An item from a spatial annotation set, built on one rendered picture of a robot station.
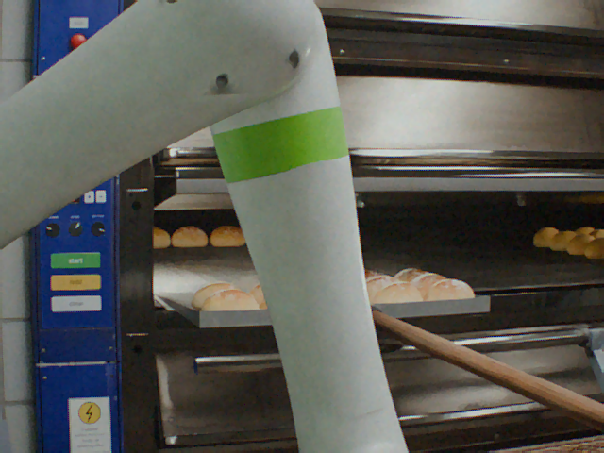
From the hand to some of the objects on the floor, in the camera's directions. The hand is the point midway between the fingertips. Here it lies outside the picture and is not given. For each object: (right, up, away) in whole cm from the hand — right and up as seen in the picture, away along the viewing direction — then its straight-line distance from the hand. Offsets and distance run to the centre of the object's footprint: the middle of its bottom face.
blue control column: (-116, -99, +193) cm, 246 cm away
